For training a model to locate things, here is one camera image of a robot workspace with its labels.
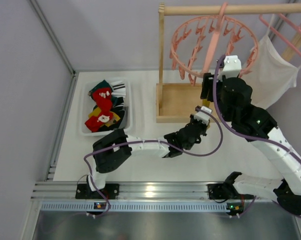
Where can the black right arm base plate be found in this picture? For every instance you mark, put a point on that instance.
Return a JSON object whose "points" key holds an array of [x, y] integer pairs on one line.
{"points": [[222, 191]]}

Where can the red sock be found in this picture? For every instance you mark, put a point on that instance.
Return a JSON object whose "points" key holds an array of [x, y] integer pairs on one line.
{"points": [[102, 97], [94, 121]]}

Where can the pink clothes hanger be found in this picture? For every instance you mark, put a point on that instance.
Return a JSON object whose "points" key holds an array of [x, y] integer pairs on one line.
{"points": [[286, 34]]}

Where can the black sock in basket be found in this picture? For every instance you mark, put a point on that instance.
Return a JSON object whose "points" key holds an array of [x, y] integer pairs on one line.
{"points": [[120, 117]]}

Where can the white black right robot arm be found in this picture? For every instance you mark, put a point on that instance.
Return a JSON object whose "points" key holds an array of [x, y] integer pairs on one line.
{"points": [[262, 131]]}

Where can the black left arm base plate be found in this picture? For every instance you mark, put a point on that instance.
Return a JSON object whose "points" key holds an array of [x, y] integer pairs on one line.
{"points": [[84, 192]]}

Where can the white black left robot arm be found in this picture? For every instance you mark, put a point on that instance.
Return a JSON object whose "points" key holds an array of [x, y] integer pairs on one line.
{"points": [[117, 147]]}

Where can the white black striped sock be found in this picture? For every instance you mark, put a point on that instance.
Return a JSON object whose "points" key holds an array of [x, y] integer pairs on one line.
{"points": [[119, 89]]}

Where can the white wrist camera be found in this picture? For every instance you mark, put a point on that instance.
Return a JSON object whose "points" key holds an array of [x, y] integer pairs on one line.
{"points": [[203, 113], [230, 67]]}

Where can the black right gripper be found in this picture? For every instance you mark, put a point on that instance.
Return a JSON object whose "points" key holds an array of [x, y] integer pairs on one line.
{"points": [[206, 86]]}

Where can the pink round clip hanger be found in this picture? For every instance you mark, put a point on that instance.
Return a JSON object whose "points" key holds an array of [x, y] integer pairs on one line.
{"points": [[194, 43]]}

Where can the white slotted cable duct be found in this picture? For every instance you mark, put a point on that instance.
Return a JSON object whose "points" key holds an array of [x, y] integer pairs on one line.
{"points": [[135, 206]]}

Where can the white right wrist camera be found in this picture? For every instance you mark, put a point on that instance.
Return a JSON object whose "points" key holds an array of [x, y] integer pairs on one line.
{"points": [[230, 67]]}

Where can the wooden clothes rack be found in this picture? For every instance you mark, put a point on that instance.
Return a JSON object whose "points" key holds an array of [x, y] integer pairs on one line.
{"points": [[174, 101]]}

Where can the aluminium mounting rail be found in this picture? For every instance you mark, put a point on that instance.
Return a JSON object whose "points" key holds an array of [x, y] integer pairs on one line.
{"points": [[145, 191]]}

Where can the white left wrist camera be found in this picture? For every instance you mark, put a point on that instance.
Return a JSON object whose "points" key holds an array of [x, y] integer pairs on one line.
{"points": [[203, 113]]}

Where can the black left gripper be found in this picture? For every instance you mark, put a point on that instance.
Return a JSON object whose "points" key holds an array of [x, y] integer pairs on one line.
{"points": [[199, 127]]}

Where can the yellow bear pattern sock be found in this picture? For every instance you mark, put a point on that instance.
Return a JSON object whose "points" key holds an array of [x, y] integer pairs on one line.
{"points": [[205, 108]]}

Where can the white plastic basket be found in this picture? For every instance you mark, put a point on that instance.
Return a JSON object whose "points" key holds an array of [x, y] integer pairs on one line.
{"points": [[87, 105]]}

